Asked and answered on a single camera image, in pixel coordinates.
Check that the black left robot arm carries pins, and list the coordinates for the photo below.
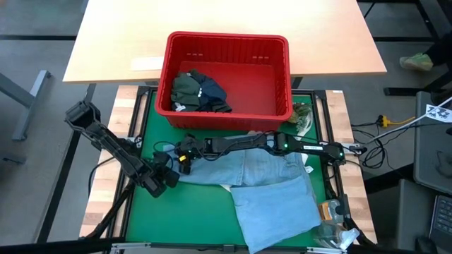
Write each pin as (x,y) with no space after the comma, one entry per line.
(106,139)

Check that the person's leg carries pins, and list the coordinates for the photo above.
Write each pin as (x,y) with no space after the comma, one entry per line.
(441,53)

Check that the red plastic laundry bin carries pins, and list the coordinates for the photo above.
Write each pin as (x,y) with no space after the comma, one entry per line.
(247,84)

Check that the light wood desk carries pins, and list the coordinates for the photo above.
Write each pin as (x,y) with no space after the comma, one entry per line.
(318,35)

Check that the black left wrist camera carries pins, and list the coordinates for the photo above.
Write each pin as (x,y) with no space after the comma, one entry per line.
(160,158)

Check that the black computer mouse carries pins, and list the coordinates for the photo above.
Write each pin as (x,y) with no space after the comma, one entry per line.
(425,245)

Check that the silver aluminium bar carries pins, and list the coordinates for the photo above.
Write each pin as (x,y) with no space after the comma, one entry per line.
(326,250)
(130,247)

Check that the grey side desk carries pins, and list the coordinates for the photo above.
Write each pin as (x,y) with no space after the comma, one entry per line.
(411,211)

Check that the black white patterned card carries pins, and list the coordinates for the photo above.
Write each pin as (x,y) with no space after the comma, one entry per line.
(438,113)

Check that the navy blue garment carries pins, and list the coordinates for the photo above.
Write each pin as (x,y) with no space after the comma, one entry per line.
(213,93)

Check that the black keyboard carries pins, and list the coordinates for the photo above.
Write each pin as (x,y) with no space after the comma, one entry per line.
(443,215)

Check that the clear bottle orange label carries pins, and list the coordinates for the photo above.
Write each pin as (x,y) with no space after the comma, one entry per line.
(330,211)

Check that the light blue jeans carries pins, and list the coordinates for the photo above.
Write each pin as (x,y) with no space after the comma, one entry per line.
(275,211)

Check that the clear spray bottle white nozzle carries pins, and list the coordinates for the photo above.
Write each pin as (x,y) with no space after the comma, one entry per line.
(339,238)

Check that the person's foot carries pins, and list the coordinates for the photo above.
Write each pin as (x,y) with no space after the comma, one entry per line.
(416,61)

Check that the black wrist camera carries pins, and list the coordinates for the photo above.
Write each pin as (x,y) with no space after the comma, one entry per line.
(182,146)
(160,158)

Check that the dark green garment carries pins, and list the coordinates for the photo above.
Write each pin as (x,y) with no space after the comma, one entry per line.
(185,91)

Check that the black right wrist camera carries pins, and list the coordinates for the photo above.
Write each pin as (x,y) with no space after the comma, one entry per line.
(182,146)

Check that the grey chair seat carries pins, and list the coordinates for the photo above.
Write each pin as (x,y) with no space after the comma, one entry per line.
(431,148)

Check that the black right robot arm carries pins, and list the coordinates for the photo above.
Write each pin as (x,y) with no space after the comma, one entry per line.
(247,141)

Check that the white label sticker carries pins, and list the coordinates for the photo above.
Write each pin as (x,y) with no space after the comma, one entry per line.
(144,64)

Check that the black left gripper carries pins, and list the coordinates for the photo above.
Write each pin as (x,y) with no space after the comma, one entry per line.
(159,181)

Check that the green succulent plant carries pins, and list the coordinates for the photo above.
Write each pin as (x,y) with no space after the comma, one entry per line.
(302,114)

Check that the small black camera box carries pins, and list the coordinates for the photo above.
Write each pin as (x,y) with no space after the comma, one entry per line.
(229,249)

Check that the green table mat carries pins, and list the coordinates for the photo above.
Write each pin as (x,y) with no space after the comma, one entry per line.
(169,218)

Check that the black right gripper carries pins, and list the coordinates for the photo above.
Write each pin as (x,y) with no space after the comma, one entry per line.
(199,148)

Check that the black metal table frame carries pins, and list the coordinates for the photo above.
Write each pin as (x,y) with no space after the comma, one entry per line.
(124,211)

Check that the grey metal table leg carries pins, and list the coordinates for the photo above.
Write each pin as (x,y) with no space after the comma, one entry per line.
(24,98)

